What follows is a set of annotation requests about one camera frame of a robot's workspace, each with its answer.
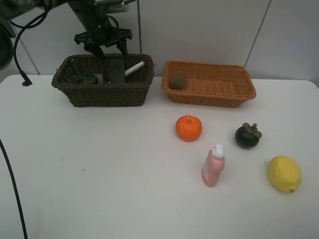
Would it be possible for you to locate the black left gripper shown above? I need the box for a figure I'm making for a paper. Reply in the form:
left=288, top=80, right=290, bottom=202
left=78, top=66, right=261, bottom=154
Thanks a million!
left=74, top=24, right=132, bottom=59

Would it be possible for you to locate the grey felt whiteboard eraser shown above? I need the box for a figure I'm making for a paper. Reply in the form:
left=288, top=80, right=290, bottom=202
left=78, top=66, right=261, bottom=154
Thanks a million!
left=109, top=58, right=125, bottom=84

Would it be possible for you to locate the black square bottle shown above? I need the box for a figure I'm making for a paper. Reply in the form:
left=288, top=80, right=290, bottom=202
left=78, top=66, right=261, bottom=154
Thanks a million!
left=79, top=73, right=109, bottom=85

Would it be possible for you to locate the brown kiwi fruit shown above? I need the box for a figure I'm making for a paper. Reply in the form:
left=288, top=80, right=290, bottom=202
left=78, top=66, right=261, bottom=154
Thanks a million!
left=169, top=72, right=187, bottom=91

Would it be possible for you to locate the orange mandarin fruit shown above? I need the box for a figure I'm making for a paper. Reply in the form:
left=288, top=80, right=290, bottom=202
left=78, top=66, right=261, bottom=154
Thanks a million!
left=175, top=115, right=202, bottom=142

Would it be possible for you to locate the pink lotion bottle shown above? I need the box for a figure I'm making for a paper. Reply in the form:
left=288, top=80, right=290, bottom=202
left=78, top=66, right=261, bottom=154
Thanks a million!
left=202, top=143, right=225, bottom=187

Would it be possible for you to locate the dark purple mangosteen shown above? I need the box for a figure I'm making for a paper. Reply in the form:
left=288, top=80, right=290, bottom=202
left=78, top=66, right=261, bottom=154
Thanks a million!
left=235, top=122, right=262, bottom=149

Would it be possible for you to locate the yellow lemon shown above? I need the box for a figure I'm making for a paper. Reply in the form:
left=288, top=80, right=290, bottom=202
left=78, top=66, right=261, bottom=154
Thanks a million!
left=268, top=156, right=302, bottom=193

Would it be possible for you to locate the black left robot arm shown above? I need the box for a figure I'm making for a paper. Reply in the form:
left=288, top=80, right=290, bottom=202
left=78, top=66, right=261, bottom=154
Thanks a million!
left=0, top=0, right=132, bottom=67

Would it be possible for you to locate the white red-capped marker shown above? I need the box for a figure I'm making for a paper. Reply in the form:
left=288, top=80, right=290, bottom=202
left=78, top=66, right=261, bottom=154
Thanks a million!
left=125, top=61, right=146, bottom=77

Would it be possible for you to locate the dark brown wicker basket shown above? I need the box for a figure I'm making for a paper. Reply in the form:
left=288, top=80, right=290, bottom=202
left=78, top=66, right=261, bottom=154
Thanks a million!
left=51, top=54, right=154, bottom=108

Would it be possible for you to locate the orange wicker basket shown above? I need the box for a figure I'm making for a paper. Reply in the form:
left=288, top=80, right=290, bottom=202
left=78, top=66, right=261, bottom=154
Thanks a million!
left=161, top=60, right=257, bottom=108

